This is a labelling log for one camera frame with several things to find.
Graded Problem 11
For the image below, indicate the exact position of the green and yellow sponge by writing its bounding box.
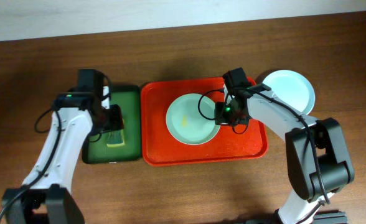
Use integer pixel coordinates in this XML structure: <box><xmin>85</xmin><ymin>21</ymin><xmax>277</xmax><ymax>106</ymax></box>
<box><xmin>106</xmin><ymin>129</ymin><xmax>125</xmax><ymax>147</ymax></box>

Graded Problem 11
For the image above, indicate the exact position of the light green plate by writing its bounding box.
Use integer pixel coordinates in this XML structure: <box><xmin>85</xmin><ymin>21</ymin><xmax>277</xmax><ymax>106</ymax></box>
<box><xmin>166</xmin><ymin>93</ymin><xmax>220</xmax><ymax>146</ymax></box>

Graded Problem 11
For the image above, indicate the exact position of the light blue plate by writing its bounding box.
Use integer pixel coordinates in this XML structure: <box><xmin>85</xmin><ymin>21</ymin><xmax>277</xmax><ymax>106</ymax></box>
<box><xmin>262</xmin><ymin>70</ymin><xmax>316</xmax><ymax>114</ymax></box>

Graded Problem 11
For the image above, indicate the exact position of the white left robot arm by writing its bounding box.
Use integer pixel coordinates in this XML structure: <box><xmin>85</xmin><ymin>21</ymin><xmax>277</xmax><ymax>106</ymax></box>
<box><xmin>0</xmin><ymin>87</ymin><xmax>122</xmax><ymax>223</ymax></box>

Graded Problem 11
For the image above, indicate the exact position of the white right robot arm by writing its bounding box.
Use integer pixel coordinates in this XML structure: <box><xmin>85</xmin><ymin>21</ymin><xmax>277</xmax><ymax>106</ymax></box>
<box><xmin>214</xmin><ymin>84</ymin><xmax>355</xmax><ymax>223</ymax></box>

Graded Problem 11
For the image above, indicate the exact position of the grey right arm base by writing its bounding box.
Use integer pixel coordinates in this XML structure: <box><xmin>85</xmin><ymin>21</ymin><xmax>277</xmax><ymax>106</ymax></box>
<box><xmin>312</xmin><ymin>212</ymin><xmax>348</xmax><ymax>224</ymax></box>

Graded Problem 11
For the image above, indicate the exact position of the green tray with black rim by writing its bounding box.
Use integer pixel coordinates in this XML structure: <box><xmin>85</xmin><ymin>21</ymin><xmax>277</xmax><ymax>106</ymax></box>
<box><xmin>82</xmin><ymin>85</ymin><xmax>142</xmax><ymax>164</ymax></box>

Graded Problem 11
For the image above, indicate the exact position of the red plastic tray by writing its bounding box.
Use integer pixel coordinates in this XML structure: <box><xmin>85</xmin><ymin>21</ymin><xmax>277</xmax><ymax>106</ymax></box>
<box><xmin>141</xmin><ymin>77</ymin><xmax>269</xmax><ymax>166</ymax></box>

